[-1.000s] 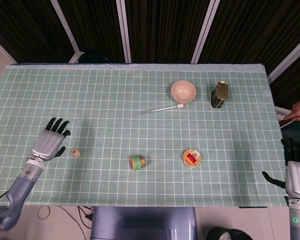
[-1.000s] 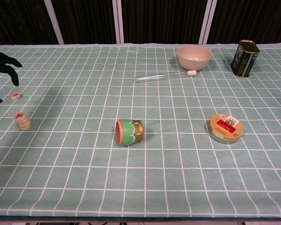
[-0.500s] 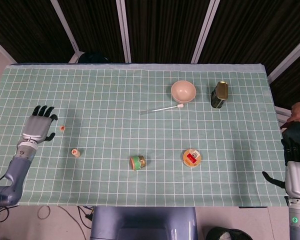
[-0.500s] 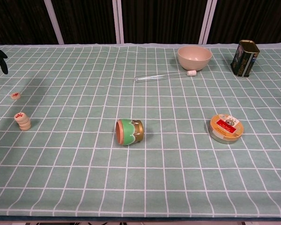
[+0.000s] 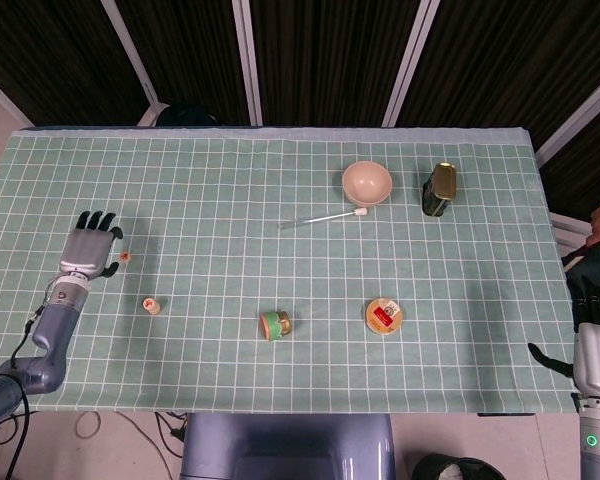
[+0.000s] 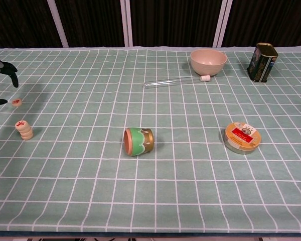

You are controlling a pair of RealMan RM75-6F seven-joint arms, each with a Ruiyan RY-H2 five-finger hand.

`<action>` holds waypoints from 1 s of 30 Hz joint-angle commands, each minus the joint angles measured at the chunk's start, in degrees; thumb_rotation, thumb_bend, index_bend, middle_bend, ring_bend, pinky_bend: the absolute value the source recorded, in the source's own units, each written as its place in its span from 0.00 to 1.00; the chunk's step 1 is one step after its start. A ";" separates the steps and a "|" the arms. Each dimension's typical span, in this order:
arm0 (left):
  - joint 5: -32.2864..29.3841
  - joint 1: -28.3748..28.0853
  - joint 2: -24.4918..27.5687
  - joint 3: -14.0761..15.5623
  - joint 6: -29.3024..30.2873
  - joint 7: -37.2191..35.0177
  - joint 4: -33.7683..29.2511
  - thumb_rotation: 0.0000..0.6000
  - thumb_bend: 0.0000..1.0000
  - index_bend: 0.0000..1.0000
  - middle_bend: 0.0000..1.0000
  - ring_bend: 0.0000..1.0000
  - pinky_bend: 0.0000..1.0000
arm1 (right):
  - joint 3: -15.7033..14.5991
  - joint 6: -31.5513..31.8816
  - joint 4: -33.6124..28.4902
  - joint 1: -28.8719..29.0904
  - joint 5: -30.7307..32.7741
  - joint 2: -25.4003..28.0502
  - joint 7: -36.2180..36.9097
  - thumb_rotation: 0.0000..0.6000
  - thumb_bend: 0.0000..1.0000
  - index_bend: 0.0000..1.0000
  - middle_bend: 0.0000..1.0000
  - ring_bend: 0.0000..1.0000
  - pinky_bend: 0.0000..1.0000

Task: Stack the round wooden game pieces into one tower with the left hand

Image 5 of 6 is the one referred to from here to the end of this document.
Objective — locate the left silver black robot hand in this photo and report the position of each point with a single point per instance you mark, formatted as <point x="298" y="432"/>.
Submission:
<point x="87" y="252"/>

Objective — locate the cream chess disc dark character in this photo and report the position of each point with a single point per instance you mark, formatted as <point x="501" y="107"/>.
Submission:
<point x="155" y="308"/>

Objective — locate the white metal rack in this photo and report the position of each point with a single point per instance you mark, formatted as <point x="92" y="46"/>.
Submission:
<point x="570" y="222"/>

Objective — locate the green white checked tablecloth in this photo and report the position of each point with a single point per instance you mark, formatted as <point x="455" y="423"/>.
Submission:
<point x="230" y="175"/>

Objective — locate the dark rounded chair back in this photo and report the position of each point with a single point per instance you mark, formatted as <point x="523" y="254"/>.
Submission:
<point x="187" y="116"/>

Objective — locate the beige rubber band loop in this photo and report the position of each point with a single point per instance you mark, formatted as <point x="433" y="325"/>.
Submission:
<point x="76" y="426"/>

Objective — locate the black waste bin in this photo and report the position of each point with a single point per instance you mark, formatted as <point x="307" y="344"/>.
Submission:
<point x="430" y="467"/>

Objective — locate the green gold small pot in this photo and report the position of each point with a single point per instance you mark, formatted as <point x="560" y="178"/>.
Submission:
<point x="276" y="325"/>

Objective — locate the round tin orange red lid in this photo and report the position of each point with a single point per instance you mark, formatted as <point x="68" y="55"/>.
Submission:
<point x="384" y="316"/>

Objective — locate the dark green gold tea tin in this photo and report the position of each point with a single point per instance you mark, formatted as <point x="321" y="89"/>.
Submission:
<point x="440" y="192"/>

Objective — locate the blue-grey robot torso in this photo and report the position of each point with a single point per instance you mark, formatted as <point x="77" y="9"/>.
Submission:
<point x="285" y="445"/>

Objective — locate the glass test tube white stopper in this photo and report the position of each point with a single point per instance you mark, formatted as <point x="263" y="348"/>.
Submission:
<point x="361" y="212"/>

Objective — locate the pink bowl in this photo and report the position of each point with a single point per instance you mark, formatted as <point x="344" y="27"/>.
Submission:
<point x="367" y="182"/>

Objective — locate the white partition frame post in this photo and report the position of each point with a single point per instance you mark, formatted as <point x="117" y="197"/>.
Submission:
<point x="580" y="115"/>
<point x="410" y="60"/>
<point x="247" y="60"/>
<point x="5" y="97"/>
<point x="130" y="55"/>

